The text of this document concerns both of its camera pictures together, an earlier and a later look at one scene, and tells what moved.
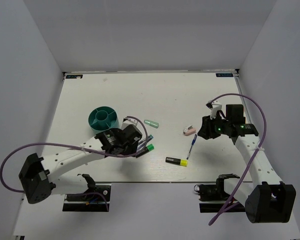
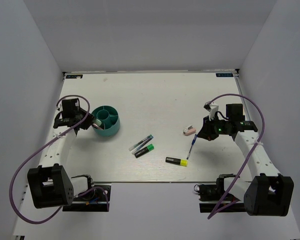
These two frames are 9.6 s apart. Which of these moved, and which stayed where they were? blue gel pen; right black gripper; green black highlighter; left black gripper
Moved: left black gripper
Stayed: blue gel pen; right black gripper; green black highlighter
